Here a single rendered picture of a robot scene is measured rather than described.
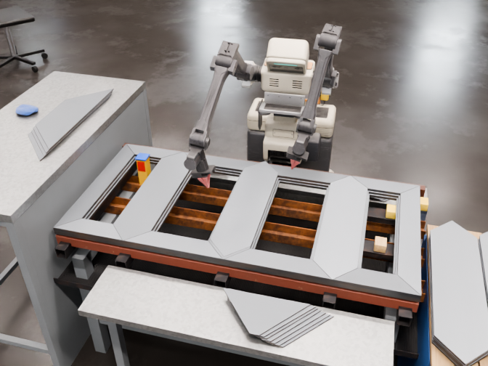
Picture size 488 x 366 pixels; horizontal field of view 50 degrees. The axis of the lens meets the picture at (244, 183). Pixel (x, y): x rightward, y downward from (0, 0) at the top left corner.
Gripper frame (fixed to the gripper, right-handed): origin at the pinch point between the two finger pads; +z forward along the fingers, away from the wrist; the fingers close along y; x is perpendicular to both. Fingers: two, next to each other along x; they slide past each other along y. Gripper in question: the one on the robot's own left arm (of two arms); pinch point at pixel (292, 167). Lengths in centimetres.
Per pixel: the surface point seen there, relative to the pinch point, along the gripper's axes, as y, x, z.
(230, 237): -17, -48, 12
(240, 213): -16.1, -31.0, 11.8
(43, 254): -93, -66, 42
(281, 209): 1.9, -7.4, 21.1
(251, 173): -18.1, 1.7, 12.5
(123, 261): -56, -65, 30
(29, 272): -93, -77, 42
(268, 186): -8.1, -7.5, 9.9
